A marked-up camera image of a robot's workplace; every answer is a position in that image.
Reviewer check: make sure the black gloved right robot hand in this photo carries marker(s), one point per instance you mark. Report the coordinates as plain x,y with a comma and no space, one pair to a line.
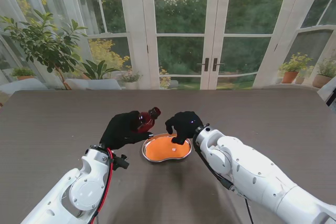
185,125

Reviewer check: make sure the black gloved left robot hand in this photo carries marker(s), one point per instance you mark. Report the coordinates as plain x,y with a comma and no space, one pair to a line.
120,132

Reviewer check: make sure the red transparent sample bottle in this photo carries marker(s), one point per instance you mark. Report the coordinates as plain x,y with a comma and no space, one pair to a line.
147,121

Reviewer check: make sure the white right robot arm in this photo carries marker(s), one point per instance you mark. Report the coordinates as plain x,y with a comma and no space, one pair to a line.
252,171

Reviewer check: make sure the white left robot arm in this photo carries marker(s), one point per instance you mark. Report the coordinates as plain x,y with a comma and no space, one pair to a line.
57,197

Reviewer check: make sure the orange tray liner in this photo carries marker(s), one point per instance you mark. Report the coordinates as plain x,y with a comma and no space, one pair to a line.
160,149

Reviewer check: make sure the steel kidney-shaped tray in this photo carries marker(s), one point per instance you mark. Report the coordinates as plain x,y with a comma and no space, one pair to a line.
147,155

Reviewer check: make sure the printed garden window backdrop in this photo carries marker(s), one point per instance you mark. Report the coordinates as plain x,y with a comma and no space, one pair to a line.
181,11

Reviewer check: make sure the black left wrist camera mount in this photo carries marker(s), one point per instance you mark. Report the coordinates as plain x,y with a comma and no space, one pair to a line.
121,163

